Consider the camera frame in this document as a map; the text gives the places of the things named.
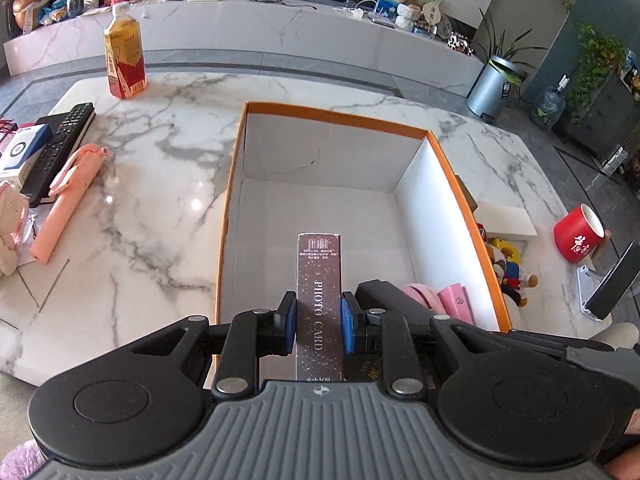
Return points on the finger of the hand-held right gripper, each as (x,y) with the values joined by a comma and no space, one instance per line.
(390,296)

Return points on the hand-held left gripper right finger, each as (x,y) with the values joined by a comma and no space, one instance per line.
(351,327)

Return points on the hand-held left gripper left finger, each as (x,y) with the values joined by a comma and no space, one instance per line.
(287,325)

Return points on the dark speckled card box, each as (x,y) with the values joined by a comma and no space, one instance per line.
(320,280)

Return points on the orange-rimmed white cardboard box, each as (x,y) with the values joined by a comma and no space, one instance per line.
(320,160)

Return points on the pink round case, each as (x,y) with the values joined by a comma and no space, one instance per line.
(422,294)

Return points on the dark box gold print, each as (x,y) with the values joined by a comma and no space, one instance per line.
(369,372)

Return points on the silver phone stand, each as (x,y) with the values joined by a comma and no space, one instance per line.
(586,285)

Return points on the black tablet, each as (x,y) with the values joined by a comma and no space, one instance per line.
(616,280)

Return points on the colourful plush doll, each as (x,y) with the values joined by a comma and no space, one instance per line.
(512,272)

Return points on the red paper cup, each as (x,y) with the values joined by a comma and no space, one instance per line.
(575,240)

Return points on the white foam block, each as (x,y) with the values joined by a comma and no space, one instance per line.
(502,217)

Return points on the silver pedal trash bin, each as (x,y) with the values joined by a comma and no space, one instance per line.
(490,90)

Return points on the clear water jug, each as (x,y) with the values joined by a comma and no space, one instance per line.
(547,107)

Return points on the dark grey cabinet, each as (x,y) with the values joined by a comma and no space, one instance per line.
(617,107)

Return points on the pink selfie stick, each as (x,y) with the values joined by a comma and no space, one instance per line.
(60,210)

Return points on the cow pattern ornament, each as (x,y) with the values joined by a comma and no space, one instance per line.
(461,44)

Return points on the long-leaved potted plant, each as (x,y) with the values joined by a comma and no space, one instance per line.
(500,49)

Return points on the marble media console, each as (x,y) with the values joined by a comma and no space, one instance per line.
(300,25)

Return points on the white round pouch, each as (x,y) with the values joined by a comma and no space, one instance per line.
(409,11)

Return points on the black remote control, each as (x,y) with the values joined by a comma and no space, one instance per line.
(60,145)

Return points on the pale pink plush toy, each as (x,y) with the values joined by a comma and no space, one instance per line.
(10,240)

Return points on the green climbing plant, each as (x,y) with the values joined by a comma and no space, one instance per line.
(597,55)

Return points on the purple fuzzy slipper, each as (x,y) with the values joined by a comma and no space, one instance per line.
(20,460)

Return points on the tea bottle red yellow label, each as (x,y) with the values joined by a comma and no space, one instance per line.
(125,60)

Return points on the white and blue small box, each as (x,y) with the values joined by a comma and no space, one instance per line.
(22,152)

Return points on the red striped packet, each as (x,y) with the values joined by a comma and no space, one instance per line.
(6,132)

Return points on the gold figurine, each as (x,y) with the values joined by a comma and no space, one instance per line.
(27,5)

